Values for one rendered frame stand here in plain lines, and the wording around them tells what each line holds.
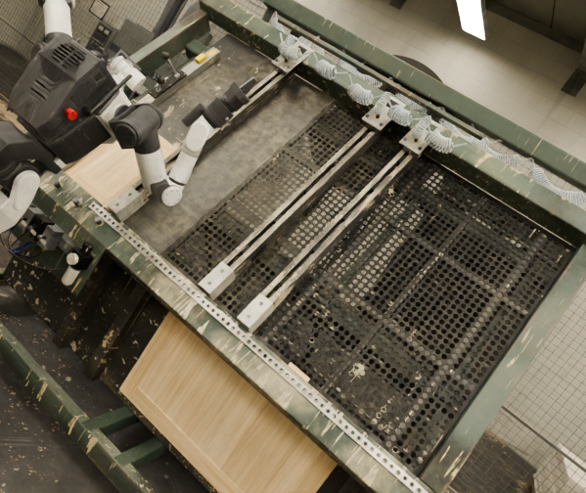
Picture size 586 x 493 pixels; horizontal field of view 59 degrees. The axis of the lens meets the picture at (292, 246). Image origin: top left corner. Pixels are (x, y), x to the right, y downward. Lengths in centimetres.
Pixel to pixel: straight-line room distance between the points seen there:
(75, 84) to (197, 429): 136
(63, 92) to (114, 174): 65
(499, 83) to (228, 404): 576
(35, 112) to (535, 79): 611
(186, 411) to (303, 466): 53
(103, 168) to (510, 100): 553
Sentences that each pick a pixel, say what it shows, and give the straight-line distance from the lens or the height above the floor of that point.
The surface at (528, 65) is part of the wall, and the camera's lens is 720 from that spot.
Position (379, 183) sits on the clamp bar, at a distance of 220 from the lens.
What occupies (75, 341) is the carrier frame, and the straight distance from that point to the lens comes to 260.
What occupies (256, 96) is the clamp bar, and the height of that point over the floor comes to 161.
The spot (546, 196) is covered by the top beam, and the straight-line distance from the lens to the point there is 227.
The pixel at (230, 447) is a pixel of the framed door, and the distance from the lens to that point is 220.
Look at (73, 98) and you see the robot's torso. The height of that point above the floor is 128.
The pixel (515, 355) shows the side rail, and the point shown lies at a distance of 197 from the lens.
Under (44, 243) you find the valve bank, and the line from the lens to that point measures 219.
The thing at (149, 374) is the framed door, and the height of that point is 40.
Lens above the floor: 155
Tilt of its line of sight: 10 degrees down
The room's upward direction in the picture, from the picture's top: 34 degrees clockwise
